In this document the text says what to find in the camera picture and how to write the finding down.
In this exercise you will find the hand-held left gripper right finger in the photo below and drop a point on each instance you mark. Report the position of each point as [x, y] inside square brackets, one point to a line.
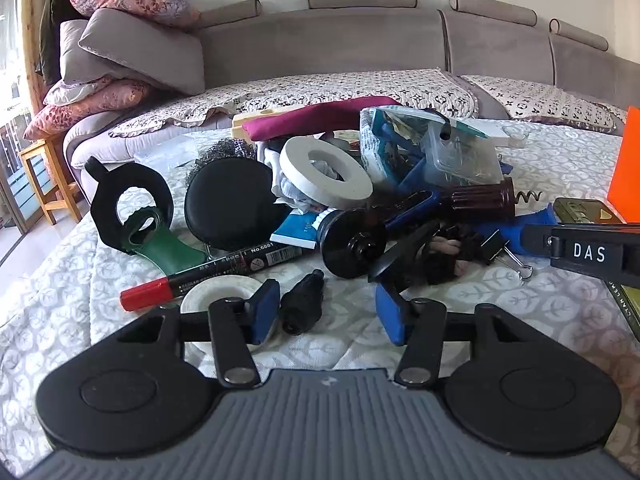
[390, 315]

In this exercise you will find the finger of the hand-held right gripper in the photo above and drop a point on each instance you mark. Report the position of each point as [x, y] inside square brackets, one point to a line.
[535, 240]

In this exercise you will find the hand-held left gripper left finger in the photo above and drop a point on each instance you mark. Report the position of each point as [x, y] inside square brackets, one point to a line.
[265, 312]

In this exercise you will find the small black nozzle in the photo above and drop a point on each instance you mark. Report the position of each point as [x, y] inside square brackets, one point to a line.
[300, 305]

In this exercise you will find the black plastic piece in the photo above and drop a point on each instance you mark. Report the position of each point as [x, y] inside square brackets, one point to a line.
[400, 255]

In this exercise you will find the orange cardboard box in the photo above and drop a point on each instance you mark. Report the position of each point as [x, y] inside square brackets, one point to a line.
[627, 170]

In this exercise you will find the green metal tin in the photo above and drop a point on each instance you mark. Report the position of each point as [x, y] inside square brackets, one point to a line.
[585, 210]

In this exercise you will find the black binder clip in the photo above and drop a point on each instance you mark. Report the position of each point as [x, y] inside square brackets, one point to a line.
[492, 247]

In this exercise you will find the small white tape roll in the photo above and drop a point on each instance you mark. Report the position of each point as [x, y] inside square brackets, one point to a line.
[210, 292]

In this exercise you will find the dark brown corkscrew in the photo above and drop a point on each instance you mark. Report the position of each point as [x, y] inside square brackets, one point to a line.
[480, 200]

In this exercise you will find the dark flat box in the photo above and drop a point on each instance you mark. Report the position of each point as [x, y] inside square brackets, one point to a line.
[627, 310]

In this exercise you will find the red and black marker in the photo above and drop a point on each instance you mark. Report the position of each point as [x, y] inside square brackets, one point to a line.
[200, 275]

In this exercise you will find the black and pink scrunchie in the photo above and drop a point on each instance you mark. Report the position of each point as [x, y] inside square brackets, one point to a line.
[445, 260]

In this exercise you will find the black round wheel knob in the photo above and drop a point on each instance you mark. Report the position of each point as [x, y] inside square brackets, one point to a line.
[350, 247]

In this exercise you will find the blue and white tube box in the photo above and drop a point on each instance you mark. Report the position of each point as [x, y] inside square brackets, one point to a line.
[295, 230]

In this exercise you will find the clear plastic cup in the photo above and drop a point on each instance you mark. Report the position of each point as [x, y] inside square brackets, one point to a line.
[517, 137]

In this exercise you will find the clear plastic clip box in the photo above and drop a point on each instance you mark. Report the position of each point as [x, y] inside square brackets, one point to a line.
[465, 160]

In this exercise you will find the black round case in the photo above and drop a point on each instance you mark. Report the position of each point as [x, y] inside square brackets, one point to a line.
[230, 205]

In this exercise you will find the patterned quilted sofa cover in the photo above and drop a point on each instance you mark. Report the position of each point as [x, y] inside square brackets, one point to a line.
[325, 87]
[540, 97]

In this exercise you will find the steel wool scrubber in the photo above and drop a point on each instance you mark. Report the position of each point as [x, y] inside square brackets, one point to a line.
[220, 152]

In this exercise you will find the blue green plastic bag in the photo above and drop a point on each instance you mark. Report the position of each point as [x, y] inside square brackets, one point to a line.
[385, 145]

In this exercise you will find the cream plastic block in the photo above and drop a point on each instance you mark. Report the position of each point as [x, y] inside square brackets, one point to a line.
[242, 122]

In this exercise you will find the maroon cloth pouch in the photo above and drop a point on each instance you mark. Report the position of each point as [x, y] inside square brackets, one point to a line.
[325, 117]

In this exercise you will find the wooden stool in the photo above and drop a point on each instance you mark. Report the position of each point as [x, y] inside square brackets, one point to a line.
[47, 180]

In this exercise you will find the grey fabric sofa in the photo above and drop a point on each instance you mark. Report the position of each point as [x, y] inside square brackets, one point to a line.
[325, 50]

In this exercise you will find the pink floral pillow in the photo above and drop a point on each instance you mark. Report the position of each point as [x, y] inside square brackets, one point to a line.
[135, 5]
[75, 112]

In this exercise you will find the grey cushion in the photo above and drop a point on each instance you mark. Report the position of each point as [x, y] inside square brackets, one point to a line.
[80, 55]
[145, 50]

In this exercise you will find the dark hanging coat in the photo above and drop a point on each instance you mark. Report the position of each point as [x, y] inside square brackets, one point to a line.
[60, 10]

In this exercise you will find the wooden post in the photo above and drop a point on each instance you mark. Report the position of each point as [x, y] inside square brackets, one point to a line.
[32, 35]

